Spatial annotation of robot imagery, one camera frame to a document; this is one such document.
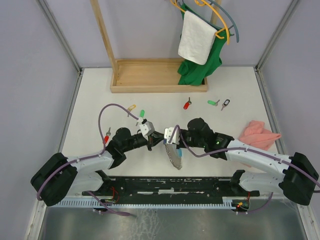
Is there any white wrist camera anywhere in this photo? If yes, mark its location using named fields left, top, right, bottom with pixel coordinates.
left=163, top=127, right=180, bottom=145
left=139, top=121, right=155, bottom=137

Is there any white cable duct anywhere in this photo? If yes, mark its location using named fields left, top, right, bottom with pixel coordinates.
left=53, top=197, right=238, bottom=209

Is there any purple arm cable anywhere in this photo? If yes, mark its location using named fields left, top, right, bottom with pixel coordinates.
left=171, top=124, right=320, bottom=193
left=36, top=102, right=148, bottom=201

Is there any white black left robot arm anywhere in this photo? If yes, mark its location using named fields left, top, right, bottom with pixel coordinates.
left=30, top=127, right=164, bottom=207

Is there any grey clothes hanger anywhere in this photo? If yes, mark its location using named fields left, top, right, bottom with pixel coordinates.
left=191, top=0, right=240, bottom=45

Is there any key with red tag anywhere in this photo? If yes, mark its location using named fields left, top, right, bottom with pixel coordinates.
left=103, top=127, right=111, bottom=144
left=183, top=97, right=192, bottom=110

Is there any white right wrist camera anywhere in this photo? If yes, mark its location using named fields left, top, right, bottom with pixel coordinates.
left=163, top=127, right=180, bottom=145

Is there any white towel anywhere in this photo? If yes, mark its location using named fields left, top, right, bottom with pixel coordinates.
left=178, top=11, right=217, bottom=65

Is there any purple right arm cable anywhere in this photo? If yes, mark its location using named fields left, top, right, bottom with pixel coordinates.
left=171, top=124, right=320, bottom=193

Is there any metal keyring holder with keys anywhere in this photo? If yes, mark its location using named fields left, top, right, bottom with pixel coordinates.
left=163, top=140, right=182, bottom=170

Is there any key with yellow tag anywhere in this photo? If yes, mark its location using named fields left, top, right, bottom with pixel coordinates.
left=126, top=104, right=137, bottom=117

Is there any green shirt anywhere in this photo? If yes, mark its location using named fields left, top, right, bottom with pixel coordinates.
left=177, top=3, right=231, bottom=86

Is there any key with light green tag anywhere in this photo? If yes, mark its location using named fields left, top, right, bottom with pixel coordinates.
left=135, top=109, right=145, bottom=126

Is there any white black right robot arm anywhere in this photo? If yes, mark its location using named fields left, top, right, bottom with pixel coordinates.
left=170, top=118, right=320, bottom=206

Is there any pink cloth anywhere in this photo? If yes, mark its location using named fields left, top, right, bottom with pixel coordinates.
left=238, top=120, right=282, bottom=151

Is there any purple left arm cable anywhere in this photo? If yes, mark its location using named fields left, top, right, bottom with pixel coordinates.
left=36, top=102, right=148, bottom=201

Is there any key with black tag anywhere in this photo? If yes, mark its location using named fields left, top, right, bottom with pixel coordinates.
left=221, top=99, right=230, bottom=111

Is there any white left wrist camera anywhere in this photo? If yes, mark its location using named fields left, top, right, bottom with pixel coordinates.
left=139, top=121, right=155, bottom=137

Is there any yellow clothes hanger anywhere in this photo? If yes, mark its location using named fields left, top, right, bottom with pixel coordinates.
left=169, top=0, right=231, bottom=40

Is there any wooden clothes rack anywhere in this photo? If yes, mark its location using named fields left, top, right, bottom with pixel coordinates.
left=90, top=0, right=209, bottom=94

